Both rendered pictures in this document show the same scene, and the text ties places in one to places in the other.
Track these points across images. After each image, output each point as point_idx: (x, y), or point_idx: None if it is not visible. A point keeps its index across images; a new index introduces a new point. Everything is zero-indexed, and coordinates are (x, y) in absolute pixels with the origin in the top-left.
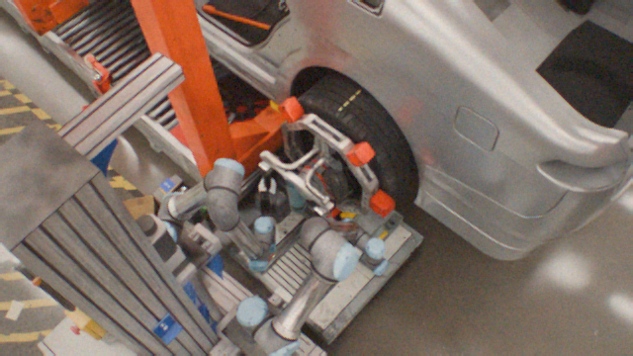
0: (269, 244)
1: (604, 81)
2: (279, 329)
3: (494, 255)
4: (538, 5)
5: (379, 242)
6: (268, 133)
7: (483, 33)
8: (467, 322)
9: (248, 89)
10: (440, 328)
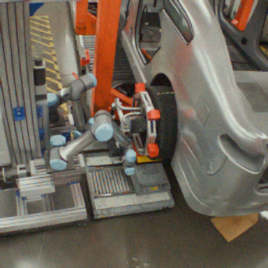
0: None
1: None
2: (61, 150)
3: (189, 204)
4: None
5: (133, 153)
6: (130, 106)
7: (223, 65)
8: (167, 254)
9: None
10: (151, 248)
